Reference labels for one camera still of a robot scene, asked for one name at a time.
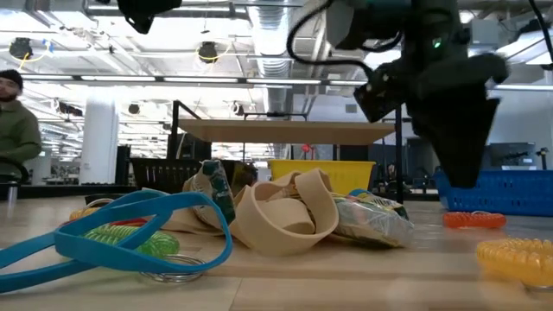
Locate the black mesh basket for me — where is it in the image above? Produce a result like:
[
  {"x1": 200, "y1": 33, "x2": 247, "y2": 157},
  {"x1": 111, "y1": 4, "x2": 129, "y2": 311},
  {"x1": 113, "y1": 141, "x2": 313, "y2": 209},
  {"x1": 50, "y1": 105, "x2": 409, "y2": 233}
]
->
[{"x1": 129, "y1": 157, "x2": 258, "y2": 194}]

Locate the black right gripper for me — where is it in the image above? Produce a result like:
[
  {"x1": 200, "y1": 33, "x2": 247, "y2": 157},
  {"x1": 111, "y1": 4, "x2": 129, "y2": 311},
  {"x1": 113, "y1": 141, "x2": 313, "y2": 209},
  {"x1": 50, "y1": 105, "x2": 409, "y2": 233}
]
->
[{"x1": 399, "y1": 54, "x2": 511, "y2": 190}]

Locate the orange coil keychain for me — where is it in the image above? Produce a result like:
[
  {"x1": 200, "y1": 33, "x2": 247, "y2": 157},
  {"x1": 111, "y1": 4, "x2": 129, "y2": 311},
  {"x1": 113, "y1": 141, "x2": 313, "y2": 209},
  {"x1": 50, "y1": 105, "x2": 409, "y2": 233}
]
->
[{"x1": 442, "y1": 210, "x2": 508, "y2": 230}]

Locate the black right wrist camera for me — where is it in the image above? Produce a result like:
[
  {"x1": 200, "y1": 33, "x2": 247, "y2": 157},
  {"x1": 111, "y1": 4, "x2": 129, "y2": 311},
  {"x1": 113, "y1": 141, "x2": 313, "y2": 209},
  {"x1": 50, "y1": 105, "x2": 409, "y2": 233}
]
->
[{"x1": 353, "y1": 60, "x2": 410, "y2": 125}]

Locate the dark background monitor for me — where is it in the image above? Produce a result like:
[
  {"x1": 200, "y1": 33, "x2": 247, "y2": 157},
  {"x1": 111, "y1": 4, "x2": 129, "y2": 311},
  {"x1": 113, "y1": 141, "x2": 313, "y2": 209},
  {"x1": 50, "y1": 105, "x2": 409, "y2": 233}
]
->
[{"x1": 489, "y1": 141, "x2": 537, "y2": 170}]

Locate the yellow plastic basket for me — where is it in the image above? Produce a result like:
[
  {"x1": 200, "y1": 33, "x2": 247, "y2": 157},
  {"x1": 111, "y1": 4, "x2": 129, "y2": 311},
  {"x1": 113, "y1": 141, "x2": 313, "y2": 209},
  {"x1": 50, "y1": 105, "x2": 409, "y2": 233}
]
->
[{"x1": 267, "y1": 159, "x2": 377, "y2": 196}]

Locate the yellow crayon pack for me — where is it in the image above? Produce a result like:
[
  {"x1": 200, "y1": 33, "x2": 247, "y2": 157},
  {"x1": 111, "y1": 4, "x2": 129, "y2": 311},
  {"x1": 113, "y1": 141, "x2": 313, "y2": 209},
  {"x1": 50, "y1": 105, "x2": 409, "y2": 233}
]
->
[{"x1": 332, "y1": 192, "x2": 416, "y2": 251}]

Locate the white pillar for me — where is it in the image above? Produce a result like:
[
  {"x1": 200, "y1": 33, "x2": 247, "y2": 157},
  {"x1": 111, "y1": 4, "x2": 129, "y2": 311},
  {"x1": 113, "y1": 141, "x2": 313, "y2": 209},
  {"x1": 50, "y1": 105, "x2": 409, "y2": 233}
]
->
[{"x1": 79, "y1": 97, "x2": 120, "y2": 186}]

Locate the green coil keychain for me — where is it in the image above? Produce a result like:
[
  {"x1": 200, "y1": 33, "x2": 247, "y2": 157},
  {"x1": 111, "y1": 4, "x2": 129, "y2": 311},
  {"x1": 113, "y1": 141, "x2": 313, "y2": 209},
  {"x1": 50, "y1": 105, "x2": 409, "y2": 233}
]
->
[{"x1": 81, "y1": 223, "x2": 181, "y2": 259}]

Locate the black metal table frame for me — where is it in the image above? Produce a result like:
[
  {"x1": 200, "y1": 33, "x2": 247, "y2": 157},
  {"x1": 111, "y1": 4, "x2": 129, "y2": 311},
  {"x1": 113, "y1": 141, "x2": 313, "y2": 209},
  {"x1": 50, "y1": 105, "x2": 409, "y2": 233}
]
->
[{"x1": 16, "y1": 184, "x2": 139, "y2": 200}]

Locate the person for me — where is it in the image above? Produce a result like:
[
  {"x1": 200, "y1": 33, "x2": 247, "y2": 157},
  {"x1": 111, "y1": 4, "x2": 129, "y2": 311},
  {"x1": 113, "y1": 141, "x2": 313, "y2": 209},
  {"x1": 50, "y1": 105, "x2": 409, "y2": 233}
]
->
[{"x1": 0, "y1": 68, "x2": 43, "y2": 185}]

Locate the metal key ring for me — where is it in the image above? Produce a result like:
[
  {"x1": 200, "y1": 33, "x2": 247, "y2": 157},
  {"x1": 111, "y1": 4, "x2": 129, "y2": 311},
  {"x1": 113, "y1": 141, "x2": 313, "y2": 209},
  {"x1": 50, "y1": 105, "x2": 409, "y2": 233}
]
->
[{"x1": 138, "y1": 253, "x2": 207, "y2": 284}]

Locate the wooden shelf with black legs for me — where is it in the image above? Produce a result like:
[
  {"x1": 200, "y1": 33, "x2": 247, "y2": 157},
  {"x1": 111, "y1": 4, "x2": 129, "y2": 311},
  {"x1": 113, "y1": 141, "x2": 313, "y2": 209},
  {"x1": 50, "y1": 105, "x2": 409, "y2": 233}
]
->
[{"x1": 167, "y1": 99, "x2": 405, "y2": 205}]

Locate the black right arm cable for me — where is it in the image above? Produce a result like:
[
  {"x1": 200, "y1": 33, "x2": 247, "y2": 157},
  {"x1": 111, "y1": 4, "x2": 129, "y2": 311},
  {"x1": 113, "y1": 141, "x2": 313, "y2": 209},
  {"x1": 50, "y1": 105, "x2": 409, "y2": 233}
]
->
[{"x1": 286, "y1": 0, "x2": 405, "y2": 73}]

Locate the black ceiling device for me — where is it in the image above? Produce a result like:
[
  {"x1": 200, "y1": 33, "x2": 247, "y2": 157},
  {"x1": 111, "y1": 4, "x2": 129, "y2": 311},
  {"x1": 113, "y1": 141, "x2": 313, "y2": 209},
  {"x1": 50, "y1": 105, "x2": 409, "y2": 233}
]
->
[
  {"x1": 197, "y1": 41, "x2": 219, "y2": 65},
  {"x1": 9, "y1": 37, "x2": 34, "y2": 60}
]

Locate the beige wide rubber band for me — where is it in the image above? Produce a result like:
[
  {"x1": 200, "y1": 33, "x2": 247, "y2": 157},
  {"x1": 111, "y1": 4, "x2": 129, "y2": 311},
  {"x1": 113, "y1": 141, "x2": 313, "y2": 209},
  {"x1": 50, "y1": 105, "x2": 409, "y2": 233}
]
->
[
  {"x1": 228, "y1": 168, "x2": 341, "y2": 257},
  {"x1": 254, "y1": 196, "x2": 316, "y2": 237}
]

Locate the yellow coil keychain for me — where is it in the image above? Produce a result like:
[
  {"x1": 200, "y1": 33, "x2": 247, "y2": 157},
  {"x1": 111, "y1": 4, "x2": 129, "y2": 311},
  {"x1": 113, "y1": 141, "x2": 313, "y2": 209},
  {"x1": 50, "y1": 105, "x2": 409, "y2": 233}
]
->
[
  {"x1": 475, "y1": 238, "x2": 553, "y2": 289},
  {"x1": 68, "y1": 206, "x2": 111, "y2": 222}
]

